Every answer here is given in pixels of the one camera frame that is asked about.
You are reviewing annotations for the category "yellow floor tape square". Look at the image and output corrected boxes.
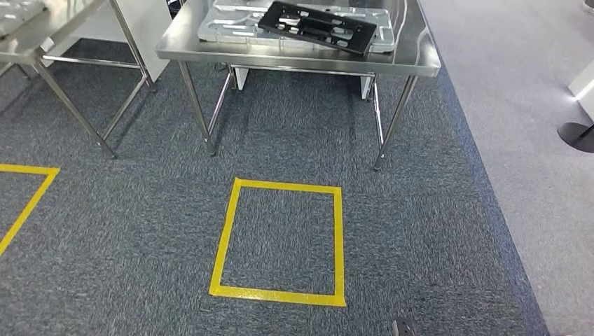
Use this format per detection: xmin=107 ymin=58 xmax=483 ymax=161
xmin=0 ymin=163 xmax=60 ymax=257
xmin=209 ymin=177 xmax=347 ymax=308

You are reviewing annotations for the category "white cabinet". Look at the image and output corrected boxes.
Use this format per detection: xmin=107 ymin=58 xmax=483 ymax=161
xmin=43 ymin=0 xmax=172 ymax=83

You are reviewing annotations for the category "black plastic frame part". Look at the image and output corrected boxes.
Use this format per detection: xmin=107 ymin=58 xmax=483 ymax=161
xmin=257 ymin=1 xmax=378 ymax=55

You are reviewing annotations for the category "white panel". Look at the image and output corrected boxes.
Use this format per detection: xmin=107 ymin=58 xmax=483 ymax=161
xmin=568 ymin=60 xmax=594 ymax=123

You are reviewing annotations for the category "black round base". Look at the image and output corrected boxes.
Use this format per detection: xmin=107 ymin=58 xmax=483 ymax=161
xmin=556 ymin=122 xmax=594 ymax=154

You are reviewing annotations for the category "stainless steel table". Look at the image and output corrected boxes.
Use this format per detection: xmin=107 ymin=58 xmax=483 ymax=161
xmin=0 ymin=0 xmax=158 ymax=160

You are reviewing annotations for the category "stainless steel workbench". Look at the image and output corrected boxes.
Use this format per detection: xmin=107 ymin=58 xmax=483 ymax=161
xmin=155 ymin=0 xmax=442 ymax=172

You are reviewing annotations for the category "large aluminium plate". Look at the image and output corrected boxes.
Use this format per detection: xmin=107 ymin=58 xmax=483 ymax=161
xmin=198 ymin=0 xmax=396 ymax=53

